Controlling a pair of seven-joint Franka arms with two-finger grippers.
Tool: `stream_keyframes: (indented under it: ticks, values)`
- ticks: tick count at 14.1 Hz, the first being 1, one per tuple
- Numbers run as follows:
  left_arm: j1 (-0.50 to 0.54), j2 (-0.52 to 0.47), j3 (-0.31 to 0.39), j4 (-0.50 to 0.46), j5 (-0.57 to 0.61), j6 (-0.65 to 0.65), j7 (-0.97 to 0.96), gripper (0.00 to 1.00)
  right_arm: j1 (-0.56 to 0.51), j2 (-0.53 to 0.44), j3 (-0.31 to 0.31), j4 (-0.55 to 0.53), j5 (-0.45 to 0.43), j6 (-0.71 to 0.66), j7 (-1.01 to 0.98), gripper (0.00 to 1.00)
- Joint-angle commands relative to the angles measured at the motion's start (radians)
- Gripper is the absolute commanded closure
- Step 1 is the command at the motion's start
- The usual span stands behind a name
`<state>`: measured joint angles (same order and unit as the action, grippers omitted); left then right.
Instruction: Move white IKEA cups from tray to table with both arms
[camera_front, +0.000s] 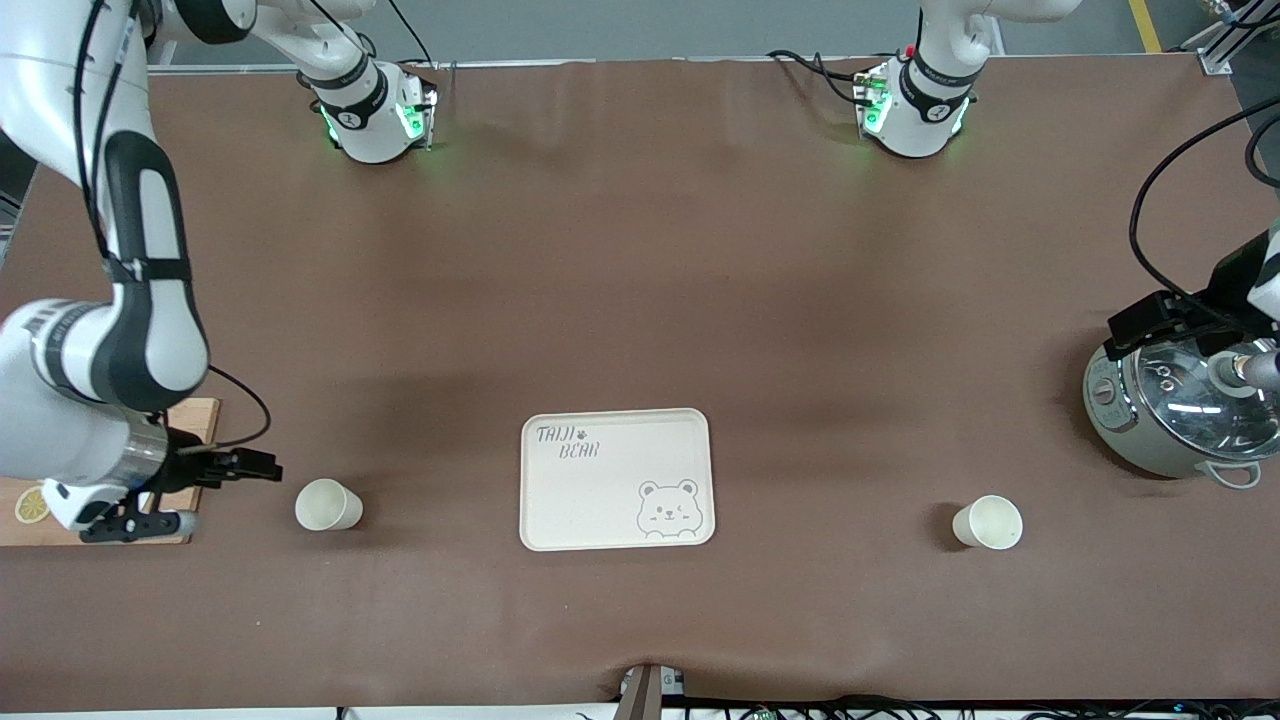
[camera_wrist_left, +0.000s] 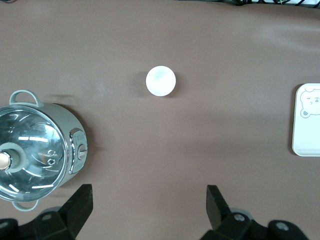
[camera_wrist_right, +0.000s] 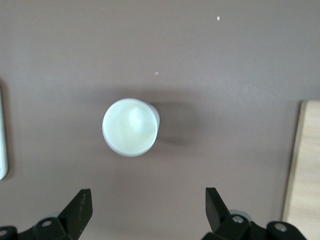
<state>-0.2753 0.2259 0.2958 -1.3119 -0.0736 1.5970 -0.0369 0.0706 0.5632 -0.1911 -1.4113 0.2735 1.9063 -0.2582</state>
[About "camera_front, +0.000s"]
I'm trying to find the white IKEA cup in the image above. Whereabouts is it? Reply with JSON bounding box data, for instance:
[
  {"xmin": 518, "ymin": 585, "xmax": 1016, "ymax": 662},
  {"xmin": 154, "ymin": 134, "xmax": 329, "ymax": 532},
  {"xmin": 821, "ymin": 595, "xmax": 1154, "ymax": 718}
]
[
  {"xmin": 951, "ymin": 495, "xmax": 1024, "ymax": 551},
  {"xmin": 294, "ymin": 478, "xmax": 364, "ymax": 532}
]

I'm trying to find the wooden cutting board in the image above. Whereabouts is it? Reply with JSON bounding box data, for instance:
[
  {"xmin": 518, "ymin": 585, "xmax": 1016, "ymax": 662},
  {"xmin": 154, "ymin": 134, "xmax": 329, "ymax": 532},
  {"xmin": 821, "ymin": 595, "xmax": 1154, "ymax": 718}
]
[{"xmin": 0, "ymin": 398, "xmax": 221, "ymax": 547}]

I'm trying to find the glass pot lid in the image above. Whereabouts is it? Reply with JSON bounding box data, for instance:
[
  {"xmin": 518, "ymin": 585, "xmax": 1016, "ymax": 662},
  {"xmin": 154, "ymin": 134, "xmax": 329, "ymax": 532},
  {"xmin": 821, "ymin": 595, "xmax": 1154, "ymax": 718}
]
[{"xmin": 1135, "ymin": 335, "xmax": 1280, "ymax": 448}]

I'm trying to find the cream bear print tray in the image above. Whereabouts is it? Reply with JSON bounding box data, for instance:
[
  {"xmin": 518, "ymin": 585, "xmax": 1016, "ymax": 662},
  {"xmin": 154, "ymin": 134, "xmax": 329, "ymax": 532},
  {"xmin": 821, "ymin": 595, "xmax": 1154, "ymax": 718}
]
[{"xmin": 519, "ymin": 407, "xmax": 717, "ymax": 552}]

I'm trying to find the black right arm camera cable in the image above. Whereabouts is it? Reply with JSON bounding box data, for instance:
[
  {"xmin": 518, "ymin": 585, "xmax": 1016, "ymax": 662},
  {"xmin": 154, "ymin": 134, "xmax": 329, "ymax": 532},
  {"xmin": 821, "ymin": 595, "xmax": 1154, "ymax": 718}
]
[{"xmin": 75, "ymin": 0, "xmax": 273, "ymax": 453}]

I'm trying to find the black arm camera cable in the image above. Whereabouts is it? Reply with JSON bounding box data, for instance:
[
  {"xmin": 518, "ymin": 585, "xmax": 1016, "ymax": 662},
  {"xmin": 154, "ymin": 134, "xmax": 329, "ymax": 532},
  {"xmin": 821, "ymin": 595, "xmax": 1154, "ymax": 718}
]
[
  {"xmin": 1130, "ymin": 95, "xmax": 1280, "ymax": 301},
  {"xmin": 75, "ymin": 0, "xmax": 273, "ymax": 453}
]

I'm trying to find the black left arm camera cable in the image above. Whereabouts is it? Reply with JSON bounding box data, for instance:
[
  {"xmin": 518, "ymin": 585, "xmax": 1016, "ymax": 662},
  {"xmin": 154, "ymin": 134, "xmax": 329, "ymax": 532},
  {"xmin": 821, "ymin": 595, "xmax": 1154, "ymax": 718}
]
[{"xmin": 1130, "ymin": 95, "xmax": 1280, "ymax": 301}]

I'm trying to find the aluminium frame profile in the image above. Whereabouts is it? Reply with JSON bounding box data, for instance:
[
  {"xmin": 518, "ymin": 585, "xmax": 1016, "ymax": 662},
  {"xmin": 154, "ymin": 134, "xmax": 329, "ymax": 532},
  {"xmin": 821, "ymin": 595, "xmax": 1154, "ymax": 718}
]
[{"xmin": 1180, "ymin": 0, "xmax": 1280, "ymax": 76}]

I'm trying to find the black left arm base cable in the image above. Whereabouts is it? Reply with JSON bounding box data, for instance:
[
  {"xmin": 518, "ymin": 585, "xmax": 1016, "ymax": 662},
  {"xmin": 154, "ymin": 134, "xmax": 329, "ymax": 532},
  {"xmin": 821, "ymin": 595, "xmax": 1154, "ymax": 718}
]
[{"xmin": 768, "ymin": 48, "xmax": 876, "ymax": 106}]

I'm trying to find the black arm base cable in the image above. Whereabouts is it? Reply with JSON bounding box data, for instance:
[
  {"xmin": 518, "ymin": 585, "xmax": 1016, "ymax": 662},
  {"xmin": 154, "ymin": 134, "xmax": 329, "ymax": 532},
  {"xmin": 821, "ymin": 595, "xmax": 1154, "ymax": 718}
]
[
  {"xmin": 385, "ymin": 0, "xmax": 441, "ymax": 69},
  {"xmin": 768, "ymin": 48, "xmax": 876, "ymax": 106}
]

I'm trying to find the black right arm base cable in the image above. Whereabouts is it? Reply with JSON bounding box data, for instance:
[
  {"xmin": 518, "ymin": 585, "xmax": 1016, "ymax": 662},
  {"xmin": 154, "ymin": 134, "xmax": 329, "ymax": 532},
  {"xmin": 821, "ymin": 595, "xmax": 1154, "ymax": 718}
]
[{"xmin": 385, "ymin": 0, "xmax": 441, "ymax": 69}]

